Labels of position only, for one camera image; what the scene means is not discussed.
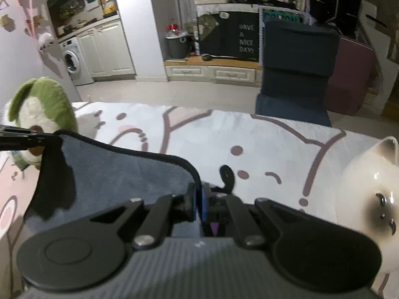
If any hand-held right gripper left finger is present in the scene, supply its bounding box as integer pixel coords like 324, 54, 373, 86
90, 182, 198, 250

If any white washing machine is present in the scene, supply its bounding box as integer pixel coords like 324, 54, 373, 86
59, 36, 94, 86

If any printed white blanket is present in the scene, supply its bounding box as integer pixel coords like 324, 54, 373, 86
0, 101, 399, 299

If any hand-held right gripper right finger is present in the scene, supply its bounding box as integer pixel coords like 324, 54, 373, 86
201, 184, 310, 249

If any maroon ottoman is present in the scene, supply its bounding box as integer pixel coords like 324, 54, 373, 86
325, 35, 380, 116

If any grey trash bin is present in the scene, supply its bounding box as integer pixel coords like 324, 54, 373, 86
166, 33, 193, 60

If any green and white plush toy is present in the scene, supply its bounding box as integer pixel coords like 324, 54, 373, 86
5, 77, 77, 171

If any white drawer platform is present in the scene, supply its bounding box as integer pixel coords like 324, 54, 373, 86
164, 62, 263, 87

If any small grey wall plush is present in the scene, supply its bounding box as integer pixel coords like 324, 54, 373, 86
37, 32, 56, 51

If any black lettered cloth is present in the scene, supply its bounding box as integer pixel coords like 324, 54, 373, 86
199, 10, 260, 62

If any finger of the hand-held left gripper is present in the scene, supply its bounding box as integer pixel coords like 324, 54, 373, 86
0, 124, 63, 151

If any dark blue folding seat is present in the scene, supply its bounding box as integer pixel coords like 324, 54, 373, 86
255, 19, 340, 127

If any white ceramic cat figure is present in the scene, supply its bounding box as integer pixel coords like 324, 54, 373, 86
334, 136, 399, 289

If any grey towel with black trim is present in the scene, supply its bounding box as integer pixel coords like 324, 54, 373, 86
23, 130, 235, 238

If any white kitchen cabinet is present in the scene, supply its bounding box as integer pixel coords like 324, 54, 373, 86
76, 19, 137, 78

